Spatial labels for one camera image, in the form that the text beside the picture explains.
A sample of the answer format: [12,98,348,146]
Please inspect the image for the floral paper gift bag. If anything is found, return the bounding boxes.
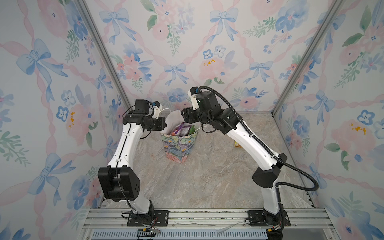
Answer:
[160,110,199,164]

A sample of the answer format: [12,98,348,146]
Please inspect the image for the purple snack packet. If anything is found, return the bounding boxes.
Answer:
[180,125,196,137]

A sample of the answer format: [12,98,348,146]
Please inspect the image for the magenta Fox's candy packet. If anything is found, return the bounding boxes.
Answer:
[170,123,185,136]

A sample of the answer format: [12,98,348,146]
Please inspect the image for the yellow snack packet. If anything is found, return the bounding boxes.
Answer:
[234,142,242,148]

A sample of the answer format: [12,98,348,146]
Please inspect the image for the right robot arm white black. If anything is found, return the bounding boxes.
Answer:
[182,87,285,226]

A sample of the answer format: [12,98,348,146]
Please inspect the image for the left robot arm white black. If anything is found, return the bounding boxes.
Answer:
[98,100,167,215]

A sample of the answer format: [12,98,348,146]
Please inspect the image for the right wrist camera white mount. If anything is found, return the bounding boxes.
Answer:
[188,87,199,111]

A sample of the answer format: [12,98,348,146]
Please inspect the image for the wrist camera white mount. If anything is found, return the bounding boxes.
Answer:
[188,87,199,111]
[152,101,163,119]

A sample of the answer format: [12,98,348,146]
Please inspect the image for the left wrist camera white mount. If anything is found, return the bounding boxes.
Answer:
[152,101,163,119]

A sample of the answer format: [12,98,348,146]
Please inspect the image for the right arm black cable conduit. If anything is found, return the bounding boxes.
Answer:
[197,85,319,217]

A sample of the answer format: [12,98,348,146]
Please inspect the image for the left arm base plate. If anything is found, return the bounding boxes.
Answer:
[127,210,170,227]

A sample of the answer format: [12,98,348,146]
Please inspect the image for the aluminium rail frame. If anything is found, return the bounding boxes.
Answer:
[78,209,340,240]

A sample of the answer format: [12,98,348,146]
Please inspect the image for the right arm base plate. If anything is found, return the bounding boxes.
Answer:
[246,210,282,228]

